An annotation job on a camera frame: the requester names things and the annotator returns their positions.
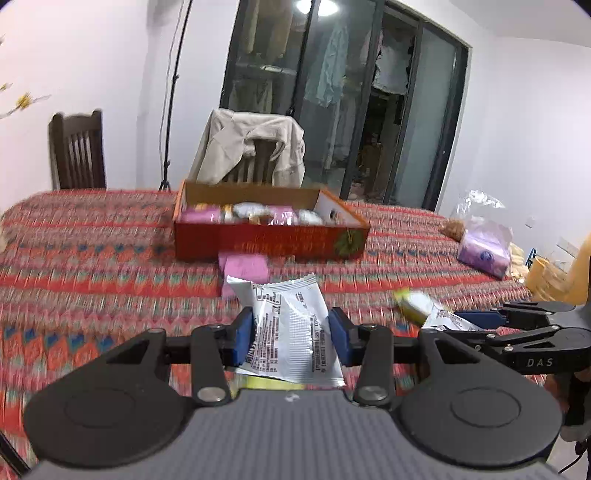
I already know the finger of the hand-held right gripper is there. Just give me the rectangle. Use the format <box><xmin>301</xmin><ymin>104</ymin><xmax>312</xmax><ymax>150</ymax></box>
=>
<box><xmin>442</xmin><ymin>324</ymin><xmax>581</xmax><ymax>371</ymax></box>
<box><xmin>455</xmin><ymin>301</ymin><xmax>578</xmax><ymax>329</ymax></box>

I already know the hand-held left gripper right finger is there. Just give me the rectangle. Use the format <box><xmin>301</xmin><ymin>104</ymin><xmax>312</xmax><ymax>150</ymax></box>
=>
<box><xmin>329</xmin><ymin>307</ymin><xmax>481</xmax><ymax>407</ymax></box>

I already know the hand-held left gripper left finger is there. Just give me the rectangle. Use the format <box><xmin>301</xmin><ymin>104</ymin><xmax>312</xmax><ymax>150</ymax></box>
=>
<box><xmin>99</xmin><ymin>307</ymin><xmax>254</xmax><ymax>407</ymax></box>

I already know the white foil snack packet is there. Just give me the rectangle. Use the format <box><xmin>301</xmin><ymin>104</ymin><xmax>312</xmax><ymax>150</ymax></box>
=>
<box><xmin>225</xmin><ymin>273</ymin><xmax>348</xmax><ymax>387</ymax></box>

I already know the yellow green snack packet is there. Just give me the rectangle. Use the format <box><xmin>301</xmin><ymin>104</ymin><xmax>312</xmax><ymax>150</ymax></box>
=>
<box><xmin>393</xmin><ymin>288</ymin><xmax>483</xmax><ymax>332</ymax></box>

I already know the orange cardboard box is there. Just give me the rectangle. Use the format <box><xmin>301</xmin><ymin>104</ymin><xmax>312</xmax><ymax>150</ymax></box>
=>
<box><xmin>173</xmin><ymin>179</ymin><xmax>371</xmax><ymax>261</ymax></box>

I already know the purple tissue pack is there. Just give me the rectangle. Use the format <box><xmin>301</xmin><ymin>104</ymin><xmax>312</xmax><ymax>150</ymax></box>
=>
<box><xmin>457</xmin><ymin>217</ymin><xmax>514</xmax><ymax>280</ymax></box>

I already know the brown bread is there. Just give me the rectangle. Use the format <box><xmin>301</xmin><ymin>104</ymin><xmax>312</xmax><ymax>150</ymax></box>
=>
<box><xmin>441</xmin><ymin>219</ymin><xmax>467</xmax><ymax>243</ymax></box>

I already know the clear plastic bag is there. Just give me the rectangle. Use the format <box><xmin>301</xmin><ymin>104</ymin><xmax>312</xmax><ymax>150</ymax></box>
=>
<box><xmin>450</xmin><ymin>189</ymin><xmax>506</xmax><ymax>222</ymax></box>

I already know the dark wooden chair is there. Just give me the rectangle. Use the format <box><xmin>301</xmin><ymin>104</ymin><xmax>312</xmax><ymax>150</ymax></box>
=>
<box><xmin>224</xmin><ymin>138</ymin><xmax>278</xmax><ymax>183</ymax></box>
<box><xmin>48</xmin><ymin>110</ymin><xmax>108</xmax><ymax>191</ymax></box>

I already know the dark framed glass door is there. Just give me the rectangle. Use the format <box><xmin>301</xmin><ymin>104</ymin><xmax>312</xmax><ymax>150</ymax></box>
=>
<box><xmin>221</xmin><ymin>0</ymin><xmax>474</xmax><ymax>213</ymax></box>

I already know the beige jacket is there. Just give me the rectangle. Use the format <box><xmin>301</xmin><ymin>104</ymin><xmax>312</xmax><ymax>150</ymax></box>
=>
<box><xmin>188</xmin><ymin>108</ymin><xmax>306</xmax><ymax>189</ymax></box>

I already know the black light stand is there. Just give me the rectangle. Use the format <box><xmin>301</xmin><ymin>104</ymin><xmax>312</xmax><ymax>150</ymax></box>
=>
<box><xmin>158</xmin><ymin>0</ymin><xmax>195</xmax><ymax>192</ymax></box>

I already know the light blue hanging shirt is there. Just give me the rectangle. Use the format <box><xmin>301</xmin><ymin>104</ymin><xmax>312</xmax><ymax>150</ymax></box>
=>
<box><xmin>305</xmin><ymin>21</ymin><xmax>350</xmax><ymax>109</ymax></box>

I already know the white hanging shirt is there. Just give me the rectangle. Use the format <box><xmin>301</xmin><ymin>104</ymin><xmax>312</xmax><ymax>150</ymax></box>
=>
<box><xmin>372</xmin><ymin>28</ymin><xmax>413</xmax><ymax>95</ymax></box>

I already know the beige hanging garment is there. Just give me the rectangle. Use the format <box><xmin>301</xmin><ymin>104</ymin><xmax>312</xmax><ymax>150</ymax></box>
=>
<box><xmin>240</xmin><ymin>0</ymin><xmax>294</xmax><ymax>58</ymax></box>

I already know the yellow flower branch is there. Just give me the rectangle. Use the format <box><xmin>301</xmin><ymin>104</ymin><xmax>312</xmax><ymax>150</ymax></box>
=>
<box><xmin>0</xmin><ymin>34</ymin><xmax>51</xmax><ymax>121</ymax></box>

